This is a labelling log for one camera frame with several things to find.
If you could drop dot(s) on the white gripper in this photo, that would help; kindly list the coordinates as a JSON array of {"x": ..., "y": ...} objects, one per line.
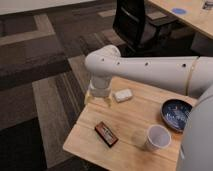
[{"x": 99, "y": 87}]

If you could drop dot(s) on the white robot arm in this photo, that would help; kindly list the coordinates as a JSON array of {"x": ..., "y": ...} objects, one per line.
[{"x": 188, "y": 75}]

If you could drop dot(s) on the white sponge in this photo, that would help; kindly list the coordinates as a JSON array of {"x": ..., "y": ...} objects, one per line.
[{"x": 123, "y": 95}]

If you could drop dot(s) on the red brown snack packet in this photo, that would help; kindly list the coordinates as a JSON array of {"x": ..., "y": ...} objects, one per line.
[{"x": 106, "y": 134}]

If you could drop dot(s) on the black office chair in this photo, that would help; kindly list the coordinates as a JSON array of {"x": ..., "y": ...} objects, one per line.
[{"x": 142, "y": 30}]

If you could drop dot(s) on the dark blue patterned bowl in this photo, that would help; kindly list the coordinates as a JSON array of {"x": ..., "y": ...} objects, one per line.
[{"x": 175, "y": 113}]

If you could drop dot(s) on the blue round disc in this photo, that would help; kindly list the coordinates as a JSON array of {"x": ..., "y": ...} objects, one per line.
[{"x": 178, "y": 11}]

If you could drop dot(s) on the wooden desk in background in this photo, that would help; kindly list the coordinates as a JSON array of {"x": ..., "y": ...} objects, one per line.
[{"x": 199, "y": 19}]

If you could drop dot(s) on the small item on desk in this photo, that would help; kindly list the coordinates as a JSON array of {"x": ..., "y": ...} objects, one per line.
[{"x": 208, "y": 5}]

